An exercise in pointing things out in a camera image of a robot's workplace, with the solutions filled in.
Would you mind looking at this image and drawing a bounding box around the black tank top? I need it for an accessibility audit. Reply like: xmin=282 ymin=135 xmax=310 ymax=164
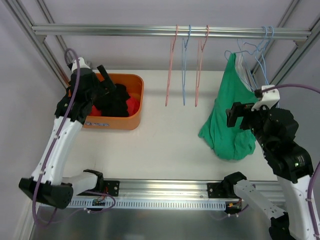
xmin=93 ymin=83 xmax=130 ymax=118

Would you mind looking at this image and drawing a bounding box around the red tank top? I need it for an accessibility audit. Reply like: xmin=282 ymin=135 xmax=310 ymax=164
xmin=89 ymin=95 xmax=140 ymax=117

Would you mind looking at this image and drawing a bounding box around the pink hanger with black top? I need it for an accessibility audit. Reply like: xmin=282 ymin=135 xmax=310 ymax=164
xmin=194 ymin=25 xmax=210 ymax=107

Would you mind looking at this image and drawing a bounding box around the blue wire hanger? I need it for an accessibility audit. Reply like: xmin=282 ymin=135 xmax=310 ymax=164
xmin=181 ymin=25 xmax=192 ymax=106
xmin=253 ymin=25 xmax=276 ymax=87

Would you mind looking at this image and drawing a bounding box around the pink wire hanger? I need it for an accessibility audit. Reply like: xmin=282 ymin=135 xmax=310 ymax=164
xmin=165 ymin=25 xmax=179 ymax=107

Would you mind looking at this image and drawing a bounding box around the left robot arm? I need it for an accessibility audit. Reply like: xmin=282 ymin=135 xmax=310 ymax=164
xmin=18 ymin=63 xmax=106 ymax=209

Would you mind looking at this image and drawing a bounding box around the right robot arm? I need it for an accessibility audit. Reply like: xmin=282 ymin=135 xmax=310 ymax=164
xmin=221 ymin=102 xmax=320 ymax=240

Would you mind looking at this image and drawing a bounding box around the green tank top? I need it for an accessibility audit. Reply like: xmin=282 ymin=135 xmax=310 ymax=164
xmin=198 ymin=53 xmax=257 ymax=161

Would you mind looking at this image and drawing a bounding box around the blue hanger with green top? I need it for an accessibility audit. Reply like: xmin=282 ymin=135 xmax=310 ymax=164
xmin=224 ymin=26 xmax=272 ymax=92

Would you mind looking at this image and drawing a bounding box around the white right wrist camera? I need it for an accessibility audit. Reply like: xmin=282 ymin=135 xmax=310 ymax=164
xmin=251 ymin=85 xmax=280 ymax=112

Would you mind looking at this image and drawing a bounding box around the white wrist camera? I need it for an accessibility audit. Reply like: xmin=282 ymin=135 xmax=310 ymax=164
xmin=67 ymin=57 xmax=91 ymax=73
xmin=251 ymin=85 xmax=280 ymax=112

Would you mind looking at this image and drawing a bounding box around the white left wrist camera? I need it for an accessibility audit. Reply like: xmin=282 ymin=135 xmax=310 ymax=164
xmin=67 ymin=57 xmax=91 ymax=73

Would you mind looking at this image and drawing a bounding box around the blue empty wire hanger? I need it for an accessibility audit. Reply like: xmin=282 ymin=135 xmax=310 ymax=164
xmin=253 ymin=25 xmax=276 ymax=87

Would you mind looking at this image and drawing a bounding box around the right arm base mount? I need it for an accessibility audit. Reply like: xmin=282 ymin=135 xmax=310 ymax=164
xmin=206 ymin=182 xmax=237 ymax=199

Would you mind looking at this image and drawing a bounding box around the aluminium hanging rail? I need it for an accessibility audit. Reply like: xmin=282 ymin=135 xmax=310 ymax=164
xmin=31 ymin=23 xmax=312 ymax=41

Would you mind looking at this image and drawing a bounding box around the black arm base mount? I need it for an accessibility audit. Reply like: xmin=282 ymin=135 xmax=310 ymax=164
xmin=103 ymin=180 xmax=120 ymax=197

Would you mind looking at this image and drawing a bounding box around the white slotted cable duct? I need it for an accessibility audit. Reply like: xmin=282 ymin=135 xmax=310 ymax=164
xmin=68 ymin=197 xmax=226 ymax=211

